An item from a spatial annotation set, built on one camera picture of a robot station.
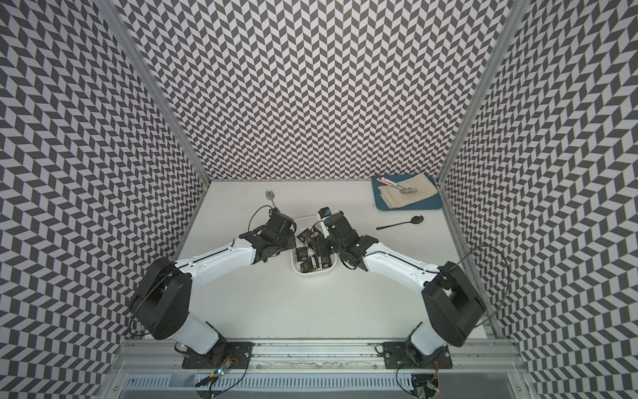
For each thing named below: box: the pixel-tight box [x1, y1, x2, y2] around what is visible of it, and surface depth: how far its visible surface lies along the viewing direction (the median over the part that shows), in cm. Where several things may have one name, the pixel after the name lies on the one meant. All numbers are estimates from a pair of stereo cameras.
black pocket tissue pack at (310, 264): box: [299, 256, 320, 273], surface depth 90 cm
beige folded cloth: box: [377, 172, 439, 210], surface depth 114 cm
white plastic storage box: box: [290, 215, 338, 276], surface depth 91 cm
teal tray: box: [372, 174, 443, 211], surface depth 111 cm
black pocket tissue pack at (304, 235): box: [296, 227, 314, 245], surface depth 100 cm
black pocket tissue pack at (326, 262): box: [320, 256, 333, 269], surface depth 91 cm
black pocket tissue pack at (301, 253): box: [295, 246, 309, 262], surface depth 94 cm
